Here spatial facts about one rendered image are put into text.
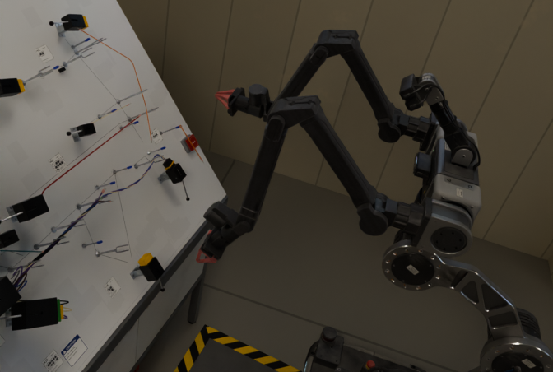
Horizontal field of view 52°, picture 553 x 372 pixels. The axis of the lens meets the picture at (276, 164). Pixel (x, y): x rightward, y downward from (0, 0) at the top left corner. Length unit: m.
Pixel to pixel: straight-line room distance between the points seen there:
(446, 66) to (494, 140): 0.57
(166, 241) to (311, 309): 1.32
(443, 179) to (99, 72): 1.19
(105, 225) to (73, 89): 0.45
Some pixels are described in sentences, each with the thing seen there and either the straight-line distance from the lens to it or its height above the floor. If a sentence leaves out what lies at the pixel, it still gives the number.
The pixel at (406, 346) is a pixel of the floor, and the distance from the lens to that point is 3.24.
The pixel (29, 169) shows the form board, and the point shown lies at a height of 1.29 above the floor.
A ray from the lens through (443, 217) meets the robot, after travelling 1.54.
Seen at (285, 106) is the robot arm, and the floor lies 1.68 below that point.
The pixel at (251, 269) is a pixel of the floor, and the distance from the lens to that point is 3.28.
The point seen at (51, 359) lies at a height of 0.95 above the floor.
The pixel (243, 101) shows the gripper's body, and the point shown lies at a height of 1.33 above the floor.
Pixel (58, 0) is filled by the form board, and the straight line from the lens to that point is 2.06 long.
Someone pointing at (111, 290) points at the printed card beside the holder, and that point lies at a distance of 1.88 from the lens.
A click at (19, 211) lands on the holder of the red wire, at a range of 1.63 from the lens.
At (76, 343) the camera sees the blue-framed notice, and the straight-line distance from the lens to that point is 1.80.
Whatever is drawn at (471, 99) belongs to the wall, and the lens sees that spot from 3.54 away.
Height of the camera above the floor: 2.40
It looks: 36 degrees down
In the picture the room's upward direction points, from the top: 14 degrees clockwise
